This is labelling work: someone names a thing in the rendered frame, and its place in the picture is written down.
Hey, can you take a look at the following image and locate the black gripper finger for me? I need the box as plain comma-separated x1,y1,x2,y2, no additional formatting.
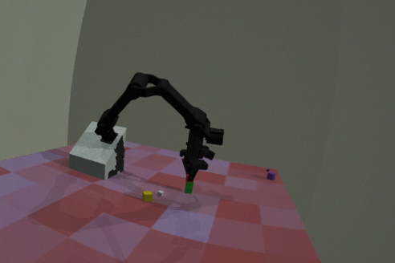
181,159,189,174
186,165,199,181

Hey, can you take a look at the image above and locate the small purple cube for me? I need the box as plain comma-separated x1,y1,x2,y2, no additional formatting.
267,172,275,180

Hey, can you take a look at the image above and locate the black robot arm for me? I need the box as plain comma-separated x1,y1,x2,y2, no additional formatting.
94,72,224,160

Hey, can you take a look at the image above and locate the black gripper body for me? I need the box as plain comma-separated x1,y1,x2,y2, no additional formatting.
179,141,208,170

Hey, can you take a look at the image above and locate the small yellow block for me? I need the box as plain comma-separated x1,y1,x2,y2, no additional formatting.
142,191,153,202

